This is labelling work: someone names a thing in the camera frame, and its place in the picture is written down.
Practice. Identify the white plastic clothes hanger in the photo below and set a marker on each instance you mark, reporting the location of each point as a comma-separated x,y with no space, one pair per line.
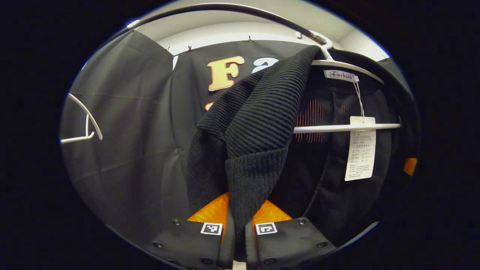
337,128

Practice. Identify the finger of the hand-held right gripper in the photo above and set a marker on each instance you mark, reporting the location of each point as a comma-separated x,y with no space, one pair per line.
410,166

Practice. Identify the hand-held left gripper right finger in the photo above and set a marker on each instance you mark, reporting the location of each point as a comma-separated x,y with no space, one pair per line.
288,243

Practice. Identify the black metal clothes rack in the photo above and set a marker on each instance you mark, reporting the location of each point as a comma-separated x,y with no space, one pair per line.
225,6

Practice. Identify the black backdrop cloth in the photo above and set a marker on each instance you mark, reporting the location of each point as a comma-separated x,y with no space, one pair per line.
131,131

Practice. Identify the black knit cardigan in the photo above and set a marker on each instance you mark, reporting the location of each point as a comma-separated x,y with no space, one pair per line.
258,123

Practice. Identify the empty white clothes hanger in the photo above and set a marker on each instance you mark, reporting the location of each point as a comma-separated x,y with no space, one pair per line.
87,112

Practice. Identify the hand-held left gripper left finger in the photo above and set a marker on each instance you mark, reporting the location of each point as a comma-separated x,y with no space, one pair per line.
195,243

